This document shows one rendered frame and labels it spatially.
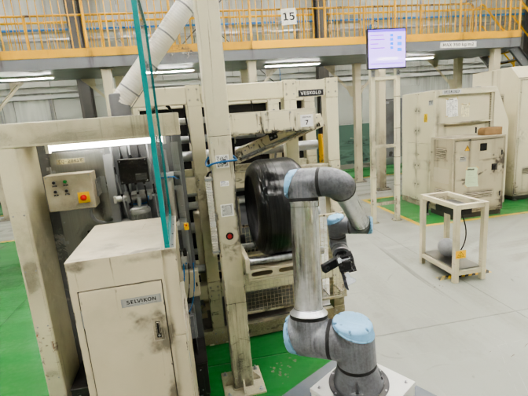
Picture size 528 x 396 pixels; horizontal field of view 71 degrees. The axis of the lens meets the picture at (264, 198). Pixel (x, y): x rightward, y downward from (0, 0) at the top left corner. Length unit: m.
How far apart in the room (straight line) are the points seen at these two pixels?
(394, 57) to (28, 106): 9.56
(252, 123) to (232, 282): 1.01
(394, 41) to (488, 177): 2.53
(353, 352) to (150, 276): 0.81
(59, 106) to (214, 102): 9.95
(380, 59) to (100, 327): 5.17
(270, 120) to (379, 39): 3.71
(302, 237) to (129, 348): 0.81
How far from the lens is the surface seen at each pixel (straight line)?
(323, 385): 1.64
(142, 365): 1.70
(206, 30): 2.19
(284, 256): 2.27
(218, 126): 2.13
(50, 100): 11.95
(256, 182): 2.10
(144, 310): 1.58
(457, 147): 6.25
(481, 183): 6.60
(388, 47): 6.00
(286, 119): 2.48
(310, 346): 1.51
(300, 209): 1.43
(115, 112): 2.43
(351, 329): 1.45
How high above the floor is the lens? 1.72
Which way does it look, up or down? 12 degrees down
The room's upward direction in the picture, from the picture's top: 4 degrees counter-clockwise
